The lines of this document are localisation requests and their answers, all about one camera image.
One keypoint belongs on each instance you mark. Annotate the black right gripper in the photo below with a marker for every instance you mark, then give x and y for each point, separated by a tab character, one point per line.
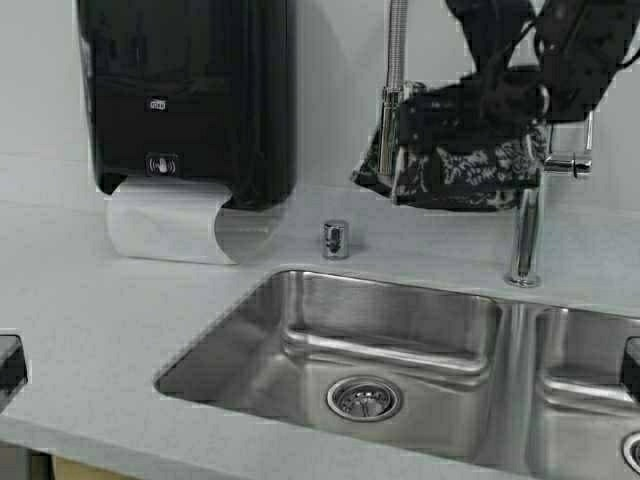
503	105

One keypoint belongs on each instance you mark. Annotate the black white patterned cloth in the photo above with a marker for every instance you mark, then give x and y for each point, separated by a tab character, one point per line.
440	164

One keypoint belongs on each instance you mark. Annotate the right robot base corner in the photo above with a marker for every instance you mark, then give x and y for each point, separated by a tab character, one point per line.
629	376

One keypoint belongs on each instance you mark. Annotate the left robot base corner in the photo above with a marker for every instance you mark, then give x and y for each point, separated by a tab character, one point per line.
14	372

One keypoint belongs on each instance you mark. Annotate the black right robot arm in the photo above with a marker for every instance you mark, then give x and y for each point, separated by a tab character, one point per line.
578	47

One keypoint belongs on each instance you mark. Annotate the chrome spring kitchen faucet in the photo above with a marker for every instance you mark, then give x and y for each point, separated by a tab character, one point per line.
529	212

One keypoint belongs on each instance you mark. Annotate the small chrome countertop button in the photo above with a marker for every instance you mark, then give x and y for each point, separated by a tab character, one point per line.
332	238

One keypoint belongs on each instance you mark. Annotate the stainless steel double sink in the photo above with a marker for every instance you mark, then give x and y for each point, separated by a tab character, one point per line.
520	386

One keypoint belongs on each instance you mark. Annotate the black paper towel dispenser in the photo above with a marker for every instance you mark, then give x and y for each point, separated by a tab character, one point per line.
190	90

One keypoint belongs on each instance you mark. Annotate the white paper towel sheet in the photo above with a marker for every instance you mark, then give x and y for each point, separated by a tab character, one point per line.
186	221

